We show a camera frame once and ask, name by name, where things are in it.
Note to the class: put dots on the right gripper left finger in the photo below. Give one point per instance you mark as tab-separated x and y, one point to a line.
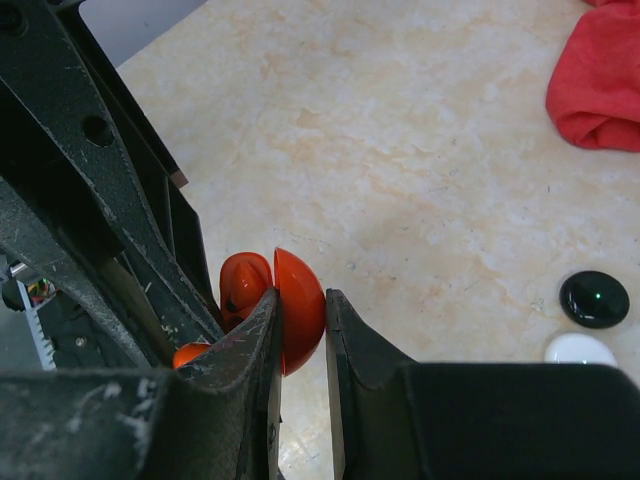
216	417

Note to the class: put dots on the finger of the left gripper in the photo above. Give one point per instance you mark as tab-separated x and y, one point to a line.
26	236

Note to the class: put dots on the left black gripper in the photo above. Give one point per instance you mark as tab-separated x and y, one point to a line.
30	75

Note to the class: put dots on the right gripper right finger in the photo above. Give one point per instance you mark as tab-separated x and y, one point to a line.
395	418

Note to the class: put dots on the orange earbud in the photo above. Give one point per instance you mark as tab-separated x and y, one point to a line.
245	289
188	353

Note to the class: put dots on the white earbud charging case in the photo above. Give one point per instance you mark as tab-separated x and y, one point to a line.
578	348

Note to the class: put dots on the black earbud charging case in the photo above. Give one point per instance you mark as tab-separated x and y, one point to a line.
594	299

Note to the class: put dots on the red crumpled cloth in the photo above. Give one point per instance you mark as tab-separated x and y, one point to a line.
593	94

